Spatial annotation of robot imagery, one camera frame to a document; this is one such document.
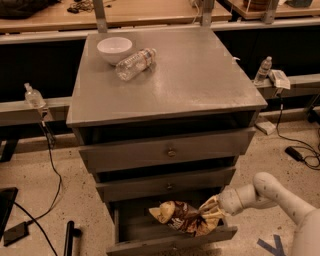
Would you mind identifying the black cable right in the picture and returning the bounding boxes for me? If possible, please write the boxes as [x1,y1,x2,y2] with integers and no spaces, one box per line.
[275,93,320,171]

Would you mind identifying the small clear bottle on rail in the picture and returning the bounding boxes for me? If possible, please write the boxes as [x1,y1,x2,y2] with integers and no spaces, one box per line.
[24,83,46,109]

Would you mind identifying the black cable left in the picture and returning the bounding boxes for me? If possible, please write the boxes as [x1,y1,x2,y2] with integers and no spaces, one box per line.
[12,109,63,256]

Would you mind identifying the open bottom grey drawer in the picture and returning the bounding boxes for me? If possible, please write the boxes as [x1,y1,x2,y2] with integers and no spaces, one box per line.
[106,189,237,256]

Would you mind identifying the black power adapter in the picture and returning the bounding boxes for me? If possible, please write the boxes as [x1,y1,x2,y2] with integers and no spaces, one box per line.
[4,222,29,247]
[285,146,303,162]

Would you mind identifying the black bag on table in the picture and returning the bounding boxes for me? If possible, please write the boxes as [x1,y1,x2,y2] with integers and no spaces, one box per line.
[0,0,61,20]

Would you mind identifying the middle grey drawer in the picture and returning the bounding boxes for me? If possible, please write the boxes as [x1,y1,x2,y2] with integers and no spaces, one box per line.
[96,166,236,202]

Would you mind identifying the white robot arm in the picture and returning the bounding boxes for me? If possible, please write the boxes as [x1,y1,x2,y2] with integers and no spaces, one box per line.
[199,172,320,256]

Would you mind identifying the black power adapter right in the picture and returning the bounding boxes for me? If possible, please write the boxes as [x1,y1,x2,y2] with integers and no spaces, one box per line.
[285,146,303,162]

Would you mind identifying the wooden table right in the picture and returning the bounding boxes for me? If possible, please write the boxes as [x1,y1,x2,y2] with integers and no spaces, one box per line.
[224,0,320,20]

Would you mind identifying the black cables on table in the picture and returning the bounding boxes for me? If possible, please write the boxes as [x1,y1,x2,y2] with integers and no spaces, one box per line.
[66,0,112,15]

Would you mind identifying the wooden table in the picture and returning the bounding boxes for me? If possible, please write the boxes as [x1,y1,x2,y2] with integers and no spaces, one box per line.
[0,0,232,35]
[224,0,320,20]

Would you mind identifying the clear plastic water bottle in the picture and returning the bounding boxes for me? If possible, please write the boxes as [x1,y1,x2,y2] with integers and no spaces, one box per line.
[115,48,157,81]

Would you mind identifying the brown chip bag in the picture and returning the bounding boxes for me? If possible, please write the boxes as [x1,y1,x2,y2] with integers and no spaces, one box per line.
[149,201,213,237]

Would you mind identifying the black power adapter left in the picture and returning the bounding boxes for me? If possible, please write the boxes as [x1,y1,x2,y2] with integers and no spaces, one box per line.
[4,222,29,247]

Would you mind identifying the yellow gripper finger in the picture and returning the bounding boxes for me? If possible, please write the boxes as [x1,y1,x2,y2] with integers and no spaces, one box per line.
[199,195,219,212]
[202,209,225,231]

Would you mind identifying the grey drawer cabinet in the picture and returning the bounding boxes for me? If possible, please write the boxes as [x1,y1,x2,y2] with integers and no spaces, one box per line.
[65,26,269,256]

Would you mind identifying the black post on floor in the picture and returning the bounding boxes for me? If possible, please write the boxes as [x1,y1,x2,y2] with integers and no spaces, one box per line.
[63,221,82,256]

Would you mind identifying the black cable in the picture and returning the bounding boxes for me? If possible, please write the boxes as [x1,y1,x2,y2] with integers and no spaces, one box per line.
[275,93,320,171]
[12,109,63,256]

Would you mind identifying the wooden table left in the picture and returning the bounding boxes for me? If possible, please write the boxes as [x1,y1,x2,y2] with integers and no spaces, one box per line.
[0,0,232,35]

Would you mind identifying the top grey drawer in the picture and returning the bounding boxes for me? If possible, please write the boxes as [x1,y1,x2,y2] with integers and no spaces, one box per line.
[79,127,255,173]

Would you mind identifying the white bowl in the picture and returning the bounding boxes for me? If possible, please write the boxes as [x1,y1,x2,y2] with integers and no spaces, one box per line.
[97,37,133,65]

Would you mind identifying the white packet on rail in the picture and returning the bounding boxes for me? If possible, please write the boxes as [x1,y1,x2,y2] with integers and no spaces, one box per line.
[269,69,291,89]

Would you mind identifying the grey block on floor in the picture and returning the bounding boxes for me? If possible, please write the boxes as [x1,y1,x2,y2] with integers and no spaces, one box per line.
[255,116,276,135]

